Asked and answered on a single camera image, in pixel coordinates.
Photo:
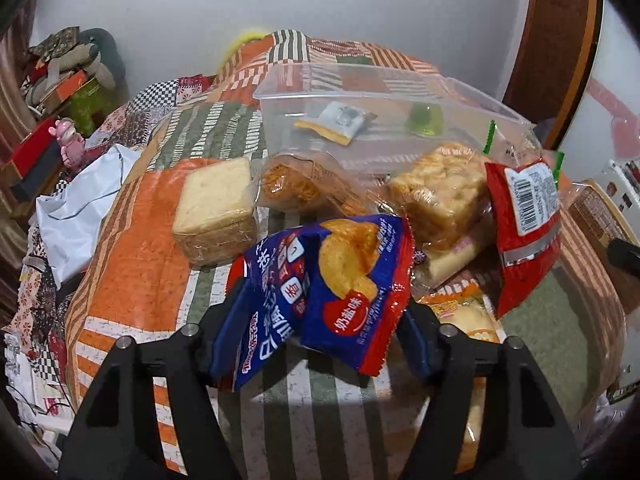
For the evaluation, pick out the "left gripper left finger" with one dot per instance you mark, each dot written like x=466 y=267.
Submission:
x=147 y=413

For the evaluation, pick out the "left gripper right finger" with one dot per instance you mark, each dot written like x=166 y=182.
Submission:
x=491 y=412

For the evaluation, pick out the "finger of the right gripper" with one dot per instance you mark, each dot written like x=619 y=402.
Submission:
x=624 y=256

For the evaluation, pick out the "red snack bag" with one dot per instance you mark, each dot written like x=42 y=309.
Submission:
x=526 y=208

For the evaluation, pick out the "zip bag green seal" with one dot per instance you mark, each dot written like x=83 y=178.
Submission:
x=520 y=150

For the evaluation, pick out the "puffed rice cake pack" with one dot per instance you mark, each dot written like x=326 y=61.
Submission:
x=443 y=193

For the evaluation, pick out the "purple label wafer roll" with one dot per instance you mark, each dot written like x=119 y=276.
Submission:
x=432 y=269

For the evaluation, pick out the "sponge cake block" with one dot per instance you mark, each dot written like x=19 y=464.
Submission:
x=215 y=220

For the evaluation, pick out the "green jelly cup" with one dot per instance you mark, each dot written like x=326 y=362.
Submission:
x=425 y=119

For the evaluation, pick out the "blue chip snack bag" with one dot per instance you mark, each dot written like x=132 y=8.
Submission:
x=338 y=287

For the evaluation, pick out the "yellow white snack packet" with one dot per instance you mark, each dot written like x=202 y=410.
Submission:
x=338 y=122

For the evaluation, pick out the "orange fried snack bag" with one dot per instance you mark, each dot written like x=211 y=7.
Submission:
x=312 y=183

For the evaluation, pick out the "orange cartoon cracker pack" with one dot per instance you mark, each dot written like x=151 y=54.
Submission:
x=470 y=333

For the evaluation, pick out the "white sliding door with hearts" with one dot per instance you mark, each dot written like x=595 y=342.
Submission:
x=601 y=144

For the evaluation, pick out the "white plastic bag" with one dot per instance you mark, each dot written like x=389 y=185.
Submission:
x=69 y=222

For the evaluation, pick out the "brown wooden door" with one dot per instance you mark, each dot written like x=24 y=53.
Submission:
x=554 y=61

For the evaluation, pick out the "striped patchwork bedspread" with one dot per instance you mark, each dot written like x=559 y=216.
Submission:
x=305 y=415

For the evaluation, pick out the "pink plush toy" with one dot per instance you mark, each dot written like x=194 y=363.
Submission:
x=71 y=142

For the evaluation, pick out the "red gift box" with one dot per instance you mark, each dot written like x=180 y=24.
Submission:
x=29 y=151

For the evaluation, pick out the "checkered patchwork quilt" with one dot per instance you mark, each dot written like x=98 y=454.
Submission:
x=132 y=123

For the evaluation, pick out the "green gift box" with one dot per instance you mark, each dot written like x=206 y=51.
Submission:
x=89 y=106

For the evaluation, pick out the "clear plastic storage bin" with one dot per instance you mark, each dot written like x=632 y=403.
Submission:
x=290 y=92

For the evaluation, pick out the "pile of pillows and clothes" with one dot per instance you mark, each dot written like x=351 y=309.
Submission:
x=92 y=51

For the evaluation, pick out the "yellow foam noodle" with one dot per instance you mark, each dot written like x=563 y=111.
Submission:
x=246 y=37

